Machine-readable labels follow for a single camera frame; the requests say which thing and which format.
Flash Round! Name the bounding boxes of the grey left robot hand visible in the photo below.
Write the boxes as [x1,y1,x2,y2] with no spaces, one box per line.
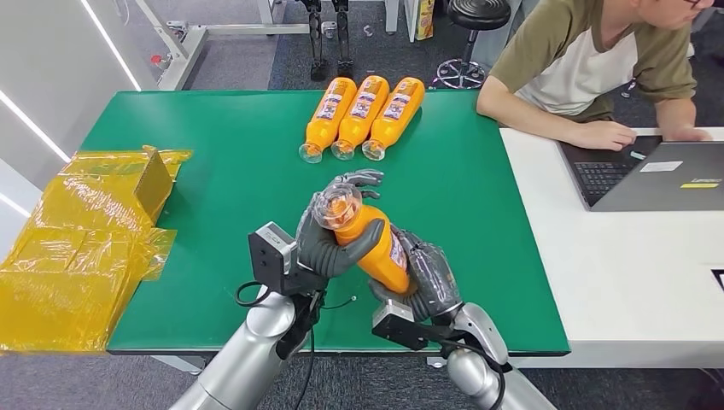
[295,168,386,279]

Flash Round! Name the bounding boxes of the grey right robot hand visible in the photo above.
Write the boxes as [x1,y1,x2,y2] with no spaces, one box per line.
[368,225,464,324]

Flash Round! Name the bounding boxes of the orange bottle with clear cap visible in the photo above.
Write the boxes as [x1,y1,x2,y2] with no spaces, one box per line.
[361,76,426,162]
[298,76,359,165]
[312,182,412,296]
[331,74,391,161]

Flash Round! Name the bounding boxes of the green table mat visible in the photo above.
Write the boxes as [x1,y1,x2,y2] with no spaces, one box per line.
[79,90,571,356]

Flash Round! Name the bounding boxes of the black robot legs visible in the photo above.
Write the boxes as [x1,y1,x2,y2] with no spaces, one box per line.
[295,0,356,83]

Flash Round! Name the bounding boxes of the grey laptop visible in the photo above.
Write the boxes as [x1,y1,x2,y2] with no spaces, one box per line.
[557,134,724,213]

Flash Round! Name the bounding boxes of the yellow plastic-wrapped cardboard box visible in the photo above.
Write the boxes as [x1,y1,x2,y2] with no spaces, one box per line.
[0,145,194,354]

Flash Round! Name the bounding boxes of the person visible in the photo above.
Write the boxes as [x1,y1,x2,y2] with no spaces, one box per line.
[476,0,715,152]

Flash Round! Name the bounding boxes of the yellow printed carton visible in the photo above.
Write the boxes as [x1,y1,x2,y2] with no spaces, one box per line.
[414,0,436,42]

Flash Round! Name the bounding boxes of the black round stool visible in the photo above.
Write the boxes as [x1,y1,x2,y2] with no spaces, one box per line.
[430,0,512,91]

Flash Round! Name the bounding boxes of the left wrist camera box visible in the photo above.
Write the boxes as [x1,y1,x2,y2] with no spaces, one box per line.
[248,221,299,296]

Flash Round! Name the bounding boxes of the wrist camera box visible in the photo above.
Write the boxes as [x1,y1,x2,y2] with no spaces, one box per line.
[371,298,434,352]
[248,221,299,296]

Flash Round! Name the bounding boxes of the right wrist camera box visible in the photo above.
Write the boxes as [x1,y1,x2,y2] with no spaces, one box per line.
[371,298,434,352]

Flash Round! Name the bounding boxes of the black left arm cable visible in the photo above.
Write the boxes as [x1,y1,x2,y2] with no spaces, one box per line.
[234,281,359,410]

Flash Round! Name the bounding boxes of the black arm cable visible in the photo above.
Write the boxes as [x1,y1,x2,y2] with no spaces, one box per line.
[234,281,359,410]
[438,338,507,410]

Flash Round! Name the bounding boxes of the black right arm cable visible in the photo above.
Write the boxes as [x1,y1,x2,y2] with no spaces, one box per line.
[438,338,507,410]

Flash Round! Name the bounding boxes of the white metal table frame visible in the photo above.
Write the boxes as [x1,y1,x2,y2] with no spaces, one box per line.
[132,0,341,92]

